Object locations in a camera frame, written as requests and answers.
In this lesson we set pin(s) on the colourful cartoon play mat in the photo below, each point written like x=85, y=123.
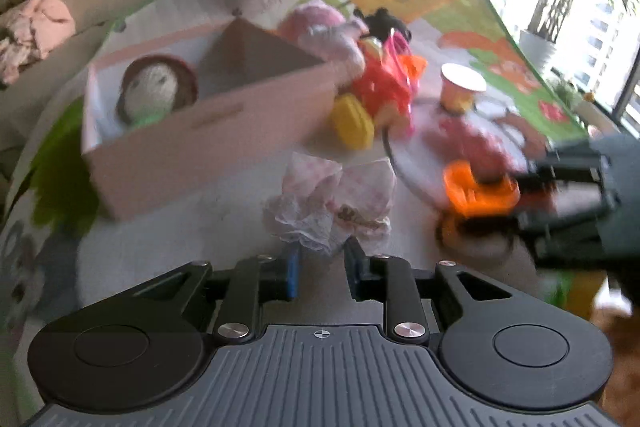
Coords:
x=450, y=7

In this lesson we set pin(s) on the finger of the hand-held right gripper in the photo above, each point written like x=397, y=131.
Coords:
x=565, y=234
x=565, y=172

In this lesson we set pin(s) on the pink cardboard box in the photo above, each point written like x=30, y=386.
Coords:
x=200, y=147

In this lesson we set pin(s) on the pink clothes pile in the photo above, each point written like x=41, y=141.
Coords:
x=30, y=27

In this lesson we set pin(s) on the yellow plastic toy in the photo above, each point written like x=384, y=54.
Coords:
x=352, y=122

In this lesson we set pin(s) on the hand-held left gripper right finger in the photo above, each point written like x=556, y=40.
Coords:
x=352, y=273

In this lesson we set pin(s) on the white orange toy cup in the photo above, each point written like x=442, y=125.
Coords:
x=460, y=94

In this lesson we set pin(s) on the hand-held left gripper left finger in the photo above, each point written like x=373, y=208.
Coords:
x=293, y=271

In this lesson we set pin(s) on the small orange toy piece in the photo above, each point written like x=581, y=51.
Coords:
x=415, y=66

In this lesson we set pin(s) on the pink checked fabric bow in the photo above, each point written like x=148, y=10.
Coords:
x=325, y=202

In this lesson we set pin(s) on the grey sofa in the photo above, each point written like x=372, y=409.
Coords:
x=75, y=7

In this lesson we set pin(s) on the black plush toy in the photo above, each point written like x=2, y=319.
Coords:
x=382, y=22

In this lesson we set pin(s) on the red plastic toy figure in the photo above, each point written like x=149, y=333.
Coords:
x=380, y=92

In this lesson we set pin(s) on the pink white plush toy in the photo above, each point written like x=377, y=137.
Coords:
x=315, y=24

